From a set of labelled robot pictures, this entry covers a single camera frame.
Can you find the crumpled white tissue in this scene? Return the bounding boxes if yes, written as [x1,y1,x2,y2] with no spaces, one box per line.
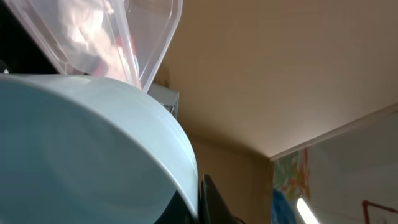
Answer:
[58,0,131,80]

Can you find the clear plastic waste bin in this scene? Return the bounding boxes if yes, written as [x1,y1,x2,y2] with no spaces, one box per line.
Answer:
[1,0,183,92]

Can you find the large light blue plate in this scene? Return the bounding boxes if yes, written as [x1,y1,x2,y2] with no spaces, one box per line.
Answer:
[1,74,199,223]

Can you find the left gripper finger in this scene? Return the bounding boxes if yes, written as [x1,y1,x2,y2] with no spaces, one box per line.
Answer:
[199,174,238,224]

